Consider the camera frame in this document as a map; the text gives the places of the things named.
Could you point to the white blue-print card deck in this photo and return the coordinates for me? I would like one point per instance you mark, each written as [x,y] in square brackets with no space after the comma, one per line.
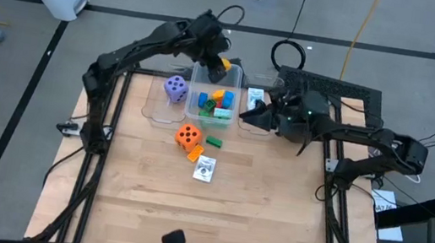
[252,94]

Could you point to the black bucket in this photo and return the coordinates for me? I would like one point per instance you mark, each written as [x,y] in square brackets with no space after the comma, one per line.
[294,139]

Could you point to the dark green long block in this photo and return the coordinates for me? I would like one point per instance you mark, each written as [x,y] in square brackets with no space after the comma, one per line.
[214,141]

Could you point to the white black-emblem card deck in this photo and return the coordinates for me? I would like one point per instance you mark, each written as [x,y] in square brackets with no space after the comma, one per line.
[205,168]

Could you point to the orange toy block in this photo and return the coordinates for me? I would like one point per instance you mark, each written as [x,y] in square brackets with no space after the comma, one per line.
[195,153]

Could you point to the silver metal bracket plate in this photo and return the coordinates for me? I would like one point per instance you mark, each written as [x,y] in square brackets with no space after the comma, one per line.
[331,165]
[108,132]

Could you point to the yellow one-stud toy block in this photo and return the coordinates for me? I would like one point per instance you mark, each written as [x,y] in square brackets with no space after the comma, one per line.
[218,94]
[226,64]

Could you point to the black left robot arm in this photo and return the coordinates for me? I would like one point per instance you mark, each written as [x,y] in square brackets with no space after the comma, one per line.
[124,55]

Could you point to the orange foam die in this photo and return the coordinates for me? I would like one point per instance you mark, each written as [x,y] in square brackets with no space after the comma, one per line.
[188,136]

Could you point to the printed paper sheet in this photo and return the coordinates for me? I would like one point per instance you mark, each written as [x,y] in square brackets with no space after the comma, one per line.
[383,200]

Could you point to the blue one-stud toy block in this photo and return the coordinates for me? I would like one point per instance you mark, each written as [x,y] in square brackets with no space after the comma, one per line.
[202,100]

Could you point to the low clear plastic bin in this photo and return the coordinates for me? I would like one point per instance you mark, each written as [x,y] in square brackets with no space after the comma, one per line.
[159,109]
[259,80]

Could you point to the black desk leg bar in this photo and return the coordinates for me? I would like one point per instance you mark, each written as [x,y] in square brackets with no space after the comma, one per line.
[409,214]

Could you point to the purple foam die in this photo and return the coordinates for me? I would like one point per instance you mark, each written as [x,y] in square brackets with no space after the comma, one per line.
[176,88]

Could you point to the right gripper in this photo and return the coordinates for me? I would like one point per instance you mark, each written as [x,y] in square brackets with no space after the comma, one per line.
[299,118]

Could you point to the plain white paper sheet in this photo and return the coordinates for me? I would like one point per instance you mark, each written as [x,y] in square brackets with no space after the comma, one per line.
[391,234]

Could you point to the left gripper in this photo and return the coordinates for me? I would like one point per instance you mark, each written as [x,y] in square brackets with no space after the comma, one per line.
[207,39]

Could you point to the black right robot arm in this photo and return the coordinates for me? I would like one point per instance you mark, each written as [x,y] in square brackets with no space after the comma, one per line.
[369,136]

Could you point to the tall clear plastic bin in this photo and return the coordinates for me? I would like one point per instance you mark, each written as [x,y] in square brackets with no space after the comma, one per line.
[206,81]

